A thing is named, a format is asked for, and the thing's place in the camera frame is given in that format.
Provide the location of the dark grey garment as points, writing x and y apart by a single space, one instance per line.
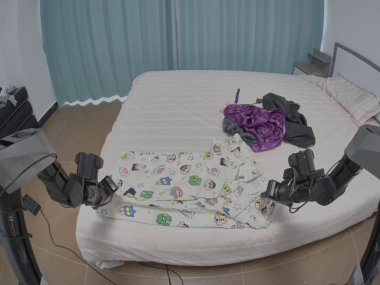
299 132

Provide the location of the purple satin garment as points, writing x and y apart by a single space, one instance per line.
261 126

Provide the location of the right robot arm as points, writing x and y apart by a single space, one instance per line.
356 153

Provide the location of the black chest of drawers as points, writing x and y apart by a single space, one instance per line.
17 117

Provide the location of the pink garment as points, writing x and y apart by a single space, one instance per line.
223 109

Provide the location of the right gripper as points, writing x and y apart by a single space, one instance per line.
276 190

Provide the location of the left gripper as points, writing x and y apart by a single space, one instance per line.
108 185

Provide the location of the pale pink pillow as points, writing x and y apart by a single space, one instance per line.
350 99

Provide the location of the pile of clothes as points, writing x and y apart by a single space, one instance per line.
5 98

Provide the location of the white grey bedside table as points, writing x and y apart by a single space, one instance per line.
311 65

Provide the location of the black power adapter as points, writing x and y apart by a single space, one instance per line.
31 205

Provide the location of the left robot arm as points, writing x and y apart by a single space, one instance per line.
26 153

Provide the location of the blue-green curtain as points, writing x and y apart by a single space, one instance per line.
252 25
107 40

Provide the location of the bed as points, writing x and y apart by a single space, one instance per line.
178 114

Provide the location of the white printed pyjama top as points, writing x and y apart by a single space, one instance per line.
184 185

